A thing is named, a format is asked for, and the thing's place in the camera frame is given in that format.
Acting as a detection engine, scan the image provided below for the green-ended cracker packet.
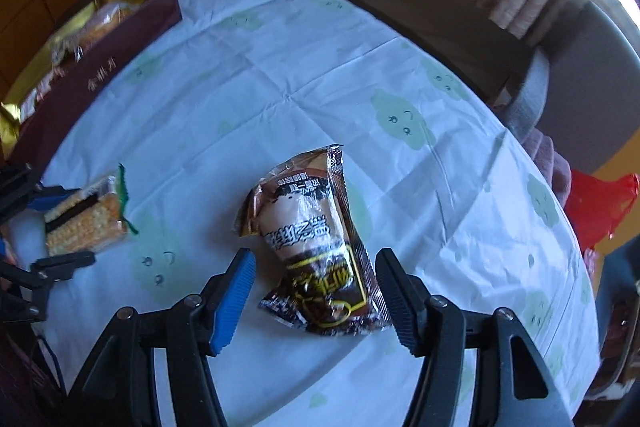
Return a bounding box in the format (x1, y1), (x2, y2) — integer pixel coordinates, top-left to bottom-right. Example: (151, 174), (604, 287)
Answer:
(43, 164), (139, 257)

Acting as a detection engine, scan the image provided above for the brown chocolate cake packet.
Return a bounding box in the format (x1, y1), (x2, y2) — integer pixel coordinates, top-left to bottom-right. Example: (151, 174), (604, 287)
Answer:
(234, 144), (390, 336)

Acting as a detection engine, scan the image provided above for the large clear bread packet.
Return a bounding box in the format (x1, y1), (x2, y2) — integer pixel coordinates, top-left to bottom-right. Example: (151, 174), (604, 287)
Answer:
(50, 0), (140, 67)

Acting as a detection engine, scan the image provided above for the gold metal tin box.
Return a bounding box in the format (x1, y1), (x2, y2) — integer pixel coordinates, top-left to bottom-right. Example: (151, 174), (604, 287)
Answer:
(1, 0), (182, 172)

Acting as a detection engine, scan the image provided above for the red plastic bag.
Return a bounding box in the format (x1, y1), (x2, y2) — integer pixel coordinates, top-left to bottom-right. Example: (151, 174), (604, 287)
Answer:
(564, 169), (639, 251)

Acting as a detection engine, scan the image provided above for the white patterned tablecloth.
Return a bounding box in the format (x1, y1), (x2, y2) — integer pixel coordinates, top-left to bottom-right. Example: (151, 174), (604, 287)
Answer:
(2, 0), (599, 426)

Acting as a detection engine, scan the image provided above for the grey yellow armchair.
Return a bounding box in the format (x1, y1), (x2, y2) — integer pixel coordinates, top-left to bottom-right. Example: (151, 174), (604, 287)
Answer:
(498, 2), (639, 173)

